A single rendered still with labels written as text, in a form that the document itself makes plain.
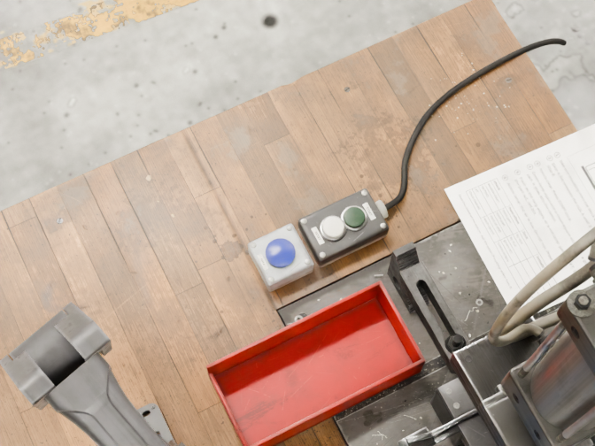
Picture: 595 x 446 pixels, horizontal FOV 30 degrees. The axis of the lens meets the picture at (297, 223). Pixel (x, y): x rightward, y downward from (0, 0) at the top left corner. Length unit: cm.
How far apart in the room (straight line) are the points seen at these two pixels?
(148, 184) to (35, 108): 114
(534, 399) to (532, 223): 51
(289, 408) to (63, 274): 36
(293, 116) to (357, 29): 114
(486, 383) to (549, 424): 15
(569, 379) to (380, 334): 54
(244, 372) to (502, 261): 38
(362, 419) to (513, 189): 39
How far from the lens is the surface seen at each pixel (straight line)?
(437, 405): 143
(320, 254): 148
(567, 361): 96
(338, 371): 146
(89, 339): 104
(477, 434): 138
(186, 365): 147
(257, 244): 148
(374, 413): 146
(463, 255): 153
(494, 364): 124
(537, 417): 109
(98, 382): 104
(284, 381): 146
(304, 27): 271
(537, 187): 158
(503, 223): 155
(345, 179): 155
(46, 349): 110
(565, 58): 275
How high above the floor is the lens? 232
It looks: 69 degrees down
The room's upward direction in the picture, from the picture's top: 1 degrees clockwise
